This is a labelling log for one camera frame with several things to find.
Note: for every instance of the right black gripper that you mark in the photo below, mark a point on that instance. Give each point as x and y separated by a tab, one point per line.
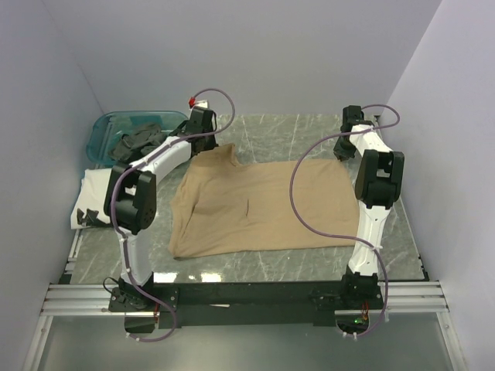
339	152

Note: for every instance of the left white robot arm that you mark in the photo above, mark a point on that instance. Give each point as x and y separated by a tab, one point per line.
131	200

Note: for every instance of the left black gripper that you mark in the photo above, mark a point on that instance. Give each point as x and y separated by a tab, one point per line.
212	144

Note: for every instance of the black base beam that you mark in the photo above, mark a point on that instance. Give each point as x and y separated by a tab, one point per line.
177	305

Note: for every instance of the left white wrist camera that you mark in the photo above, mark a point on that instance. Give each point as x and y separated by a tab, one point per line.
196	102

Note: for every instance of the teal plastic bin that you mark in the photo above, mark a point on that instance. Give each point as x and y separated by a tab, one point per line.
109	128

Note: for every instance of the aluminium rail frame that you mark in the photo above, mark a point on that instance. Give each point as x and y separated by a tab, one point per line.
400	297

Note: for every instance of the dark grey t shirt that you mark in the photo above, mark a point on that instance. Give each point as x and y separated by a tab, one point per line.
140	142

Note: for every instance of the tan t shirt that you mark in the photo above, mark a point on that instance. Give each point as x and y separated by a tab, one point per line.
222	206

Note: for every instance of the white printed t shirt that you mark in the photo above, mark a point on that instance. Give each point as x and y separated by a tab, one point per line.
88	210

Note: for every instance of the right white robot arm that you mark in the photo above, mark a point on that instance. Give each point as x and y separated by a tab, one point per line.
377	187

